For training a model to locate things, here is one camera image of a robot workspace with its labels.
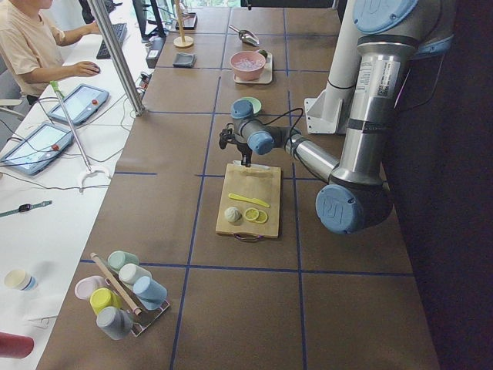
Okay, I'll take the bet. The white cup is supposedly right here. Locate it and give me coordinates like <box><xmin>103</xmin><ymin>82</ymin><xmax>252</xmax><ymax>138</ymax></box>
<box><xmin>119</xmin><ymin>263</ymin><xmax>152</xmax><ymax>289</ymax></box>

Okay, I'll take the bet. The wooden stand with round base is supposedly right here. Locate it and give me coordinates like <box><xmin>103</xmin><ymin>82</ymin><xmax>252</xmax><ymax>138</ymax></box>
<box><xmin>173</xmin><ymin>0</ymin><xmax>194</xmax><ymax>49</ymax></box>

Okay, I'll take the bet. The paper cup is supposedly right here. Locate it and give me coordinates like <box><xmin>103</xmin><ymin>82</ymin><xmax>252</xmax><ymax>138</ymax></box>
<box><xmin>4</xmin><ymin>269</ymin><xmax>37</xmax><ymax>291</ymax></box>

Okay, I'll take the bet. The metal cup rack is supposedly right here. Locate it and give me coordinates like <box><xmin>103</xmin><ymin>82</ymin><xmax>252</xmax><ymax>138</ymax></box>
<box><xmin>90</xmin><ymin>253</ymin><xmax>170</xmax><ymax>337</ymax></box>

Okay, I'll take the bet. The red cylinder bottle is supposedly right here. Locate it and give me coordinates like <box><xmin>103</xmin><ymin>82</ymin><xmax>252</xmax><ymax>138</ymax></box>
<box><xmin>0</xmin><ymin>332</ymin><xmax>35</xmax><ymax>359</ymax></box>

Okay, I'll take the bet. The grey cup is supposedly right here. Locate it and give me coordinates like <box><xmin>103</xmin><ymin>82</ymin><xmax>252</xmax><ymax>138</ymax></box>
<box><xmin>96</xmin><ymin>306</ymin><xmax>133</xmax><ymax>340</ymax></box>

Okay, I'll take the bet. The black power strip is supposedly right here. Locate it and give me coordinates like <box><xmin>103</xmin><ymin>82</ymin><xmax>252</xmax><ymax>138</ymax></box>
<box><xmin>146</xmin><ymin>37</ymin><xmax>165</xmax><ymax>69</ymax></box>

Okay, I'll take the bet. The smart watch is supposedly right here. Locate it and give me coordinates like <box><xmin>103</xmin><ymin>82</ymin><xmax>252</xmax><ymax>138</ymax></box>
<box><xmin>0</xmin><ymin>200</ymin><xmax>52</xmax><ymax>217</ymax></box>

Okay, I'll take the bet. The far teach pendant tablet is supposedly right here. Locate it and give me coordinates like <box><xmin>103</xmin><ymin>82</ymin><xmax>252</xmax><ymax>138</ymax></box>
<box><xmin>63</xmin><ymin>84</ymin><xmax>109</xmax><ymax>126</ymax></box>

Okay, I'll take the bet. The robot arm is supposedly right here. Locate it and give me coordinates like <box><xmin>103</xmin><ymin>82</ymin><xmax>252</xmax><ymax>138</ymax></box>
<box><xmin>230</xmin><ymin>1</ymin><xmax>457</xmax><ymax>234</ymax></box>

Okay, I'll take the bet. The pink cup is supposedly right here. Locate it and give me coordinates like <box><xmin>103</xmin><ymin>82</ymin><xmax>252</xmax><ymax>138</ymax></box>
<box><xmin>74</xmin><ymin>275</ymin><xmax>106</xmax><ymax>301</ymax></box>

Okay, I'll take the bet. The black keyboard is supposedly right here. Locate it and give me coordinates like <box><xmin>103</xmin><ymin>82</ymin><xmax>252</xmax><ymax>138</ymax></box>
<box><xmin>96</xmin><ymin>22</ymin><xmax>129</xmax><ymax>60</ymax></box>

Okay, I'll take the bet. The metal ice scoop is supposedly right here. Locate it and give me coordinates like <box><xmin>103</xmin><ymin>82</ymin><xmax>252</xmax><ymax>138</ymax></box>
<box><xmin>228</xmin><ymin>25</ymin><xmax>260</xmax><ymax>46</ymax></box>

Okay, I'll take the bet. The green cup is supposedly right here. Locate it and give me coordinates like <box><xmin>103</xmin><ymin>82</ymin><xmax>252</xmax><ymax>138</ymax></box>
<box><xmin>107</xmin><ymin>251</ymin><xmax>139</xmax><ymax>273</ymax></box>

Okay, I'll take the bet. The lemon slice upper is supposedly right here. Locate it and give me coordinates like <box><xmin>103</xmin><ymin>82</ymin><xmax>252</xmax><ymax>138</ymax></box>
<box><xmin>254</xmin><ymin>210</ymin><xmax>268</xmax><ymax>224</ymax></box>

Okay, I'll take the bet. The yellow plastic knife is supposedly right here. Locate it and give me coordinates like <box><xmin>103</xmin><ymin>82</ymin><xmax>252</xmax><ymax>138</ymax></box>
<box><xmin>228</xmin><ymin>193</ymin><xmax>270</xmax><ymax>208</ymax></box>

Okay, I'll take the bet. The lemon slice lower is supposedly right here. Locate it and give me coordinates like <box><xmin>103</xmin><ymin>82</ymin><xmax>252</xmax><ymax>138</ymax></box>
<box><xmin>244</xmin><ymin>207</ymin><xmax>260</xmax><ymax>222</ymax></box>

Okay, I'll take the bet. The person in beige shirt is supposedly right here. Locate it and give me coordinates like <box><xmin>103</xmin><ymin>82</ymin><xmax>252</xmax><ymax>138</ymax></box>
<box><xmin>1</xmin><ymin>0</ymin><xmax>100</xmax><ymax>104</ymax></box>

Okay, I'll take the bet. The lemon slice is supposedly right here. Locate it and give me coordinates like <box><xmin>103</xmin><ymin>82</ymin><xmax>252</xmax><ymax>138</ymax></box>
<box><xmin>254</xmin><ymin>210</ymin><xmax>268</xmax><ymax>224</ymax></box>
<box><xmin>244</xmin><ymin>207</ymin><xmax>260</xmax><ymax>222</ymax></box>

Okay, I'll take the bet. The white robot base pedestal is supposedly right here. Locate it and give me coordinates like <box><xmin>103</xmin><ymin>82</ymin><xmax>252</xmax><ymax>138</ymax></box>
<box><xmin>304</xmin><ymin>1</ymin><xmax>361</xmax><ymax>134</ymax></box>

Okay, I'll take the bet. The teach pendant tablet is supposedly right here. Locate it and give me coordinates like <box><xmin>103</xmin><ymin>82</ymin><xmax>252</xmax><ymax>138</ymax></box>
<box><xmin>63</xmin><ymin>84</ymin><xmax>109</xmax><ymax>126</ymax></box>
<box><xmin>1</xmin><ymin>122</ymin><xmax>74</xmax><ymax>176</ymax></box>

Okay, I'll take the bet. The pink bowl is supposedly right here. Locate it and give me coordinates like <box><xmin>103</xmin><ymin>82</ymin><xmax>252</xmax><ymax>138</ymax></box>
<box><xmin>230</xmin><ymin>51</ymin><xmax>267</xmax><ymax>81</ymax></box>

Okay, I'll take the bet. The grabber stick tool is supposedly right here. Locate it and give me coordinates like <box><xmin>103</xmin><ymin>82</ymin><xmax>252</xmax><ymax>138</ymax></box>
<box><xmin>49</xmin><ymin>81</ymin><xmax>112</xmax><ymax>193</ymax></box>

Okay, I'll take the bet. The grey folded cloth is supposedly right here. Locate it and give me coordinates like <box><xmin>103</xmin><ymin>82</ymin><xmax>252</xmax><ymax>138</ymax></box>
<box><xmin>173</xmin><ymin>52</ymin><xmax>196</xmax><ymax>69</ymax></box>

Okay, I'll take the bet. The near teach pendant tablet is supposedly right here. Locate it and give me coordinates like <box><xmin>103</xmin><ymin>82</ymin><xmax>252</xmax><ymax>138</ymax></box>
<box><xmin>1</xmin><ymin>122</ymin><xmax>74</xmax><ymax>176</ymax></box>

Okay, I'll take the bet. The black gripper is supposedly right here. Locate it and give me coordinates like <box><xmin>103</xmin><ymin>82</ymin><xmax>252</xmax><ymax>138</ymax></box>
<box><xmin>236</xmin><ymin>143</ymin><xmax>253</xmax><ymax>167</ymax></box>

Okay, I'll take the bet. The cream tray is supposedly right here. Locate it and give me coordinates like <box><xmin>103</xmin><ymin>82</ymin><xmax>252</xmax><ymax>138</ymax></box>
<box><xmin>233</xmin><ymin>52</ymin><xmax>273</xmax><ymax>85</ymax></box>

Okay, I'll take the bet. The white plastic spoon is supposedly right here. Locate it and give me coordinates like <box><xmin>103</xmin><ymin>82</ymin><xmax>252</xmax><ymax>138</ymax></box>
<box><xmin>232</xmin><ymin>160</ymin><xmax>271</xmax><ymax>170</ymax></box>

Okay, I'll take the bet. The bamboo cutting board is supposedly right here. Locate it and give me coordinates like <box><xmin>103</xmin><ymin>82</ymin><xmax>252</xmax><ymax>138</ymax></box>
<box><xmin>216</xmin><ymin>163</ymin><xmax>282</xmax><ymax>238</ymax></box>

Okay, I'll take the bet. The blue cup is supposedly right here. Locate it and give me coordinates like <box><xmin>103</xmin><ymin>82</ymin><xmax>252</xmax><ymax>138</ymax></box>
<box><xmin>132</xmin><ymin>276</ymin><xmax>168</xmax><ymax>310</ymax></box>

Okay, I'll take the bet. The green bowl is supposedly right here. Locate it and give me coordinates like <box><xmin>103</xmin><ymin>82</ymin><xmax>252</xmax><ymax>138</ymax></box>
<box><xmin>240</xmin><ymin>96</ymin><xmax>262</xmax><ymax>116</ymax></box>

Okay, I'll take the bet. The aluminium frame post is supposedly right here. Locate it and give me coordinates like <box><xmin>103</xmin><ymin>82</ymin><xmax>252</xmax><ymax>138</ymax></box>
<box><xmin>88</xmin><ymin>0</ymin><xmax>145</xmax><ymax>116</ymax></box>

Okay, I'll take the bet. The yellow cup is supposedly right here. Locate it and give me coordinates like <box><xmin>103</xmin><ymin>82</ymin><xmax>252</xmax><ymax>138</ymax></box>
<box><xmin>89</xmin><ymin>288</ymin><xmax>122</xmax><ymax>315</ymax></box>

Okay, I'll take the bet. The pile of clear ice cubes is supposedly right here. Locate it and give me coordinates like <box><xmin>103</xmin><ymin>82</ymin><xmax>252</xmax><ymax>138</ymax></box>
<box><xmin>233</xmin><ymin>58</ymin><xmax>264</xmax><ymax>72</ymax></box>

